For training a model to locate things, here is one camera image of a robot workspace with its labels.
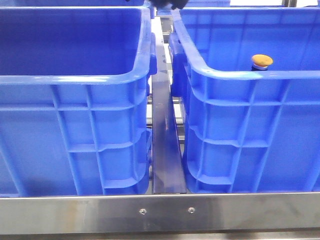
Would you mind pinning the blue plastic crate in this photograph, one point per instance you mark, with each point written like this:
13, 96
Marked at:
73, 100
249, 131

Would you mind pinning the blue crate rear right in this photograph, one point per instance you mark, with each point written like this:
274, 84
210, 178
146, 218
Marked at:
166, 11

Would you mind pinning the stainless steel front rail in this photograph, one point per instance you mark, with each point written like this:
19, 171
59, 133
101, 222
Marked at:
159, 213

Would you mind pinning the dark metal divider bar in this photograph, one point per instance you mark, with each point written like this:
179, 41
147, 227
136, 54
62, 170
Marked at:
167, 171

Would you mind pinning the blue plastic crate left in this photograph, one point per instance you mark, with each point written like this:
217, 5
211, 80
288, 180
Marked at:
73, 100

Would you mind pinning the yellow push button switch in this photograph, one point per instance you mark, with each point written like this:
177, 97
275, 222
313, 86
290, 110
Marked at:
261, 62

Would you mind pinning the blue plastic crate right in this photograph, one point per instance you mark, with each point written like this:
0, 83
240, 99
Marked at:
249, 131

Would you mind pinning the blue crate rear left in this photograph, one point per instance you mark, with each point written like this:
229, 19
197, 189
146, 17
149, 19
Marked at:
80, 3

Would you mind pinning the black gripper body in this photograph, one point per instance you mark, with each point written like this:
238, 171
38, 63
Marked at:
158, 4

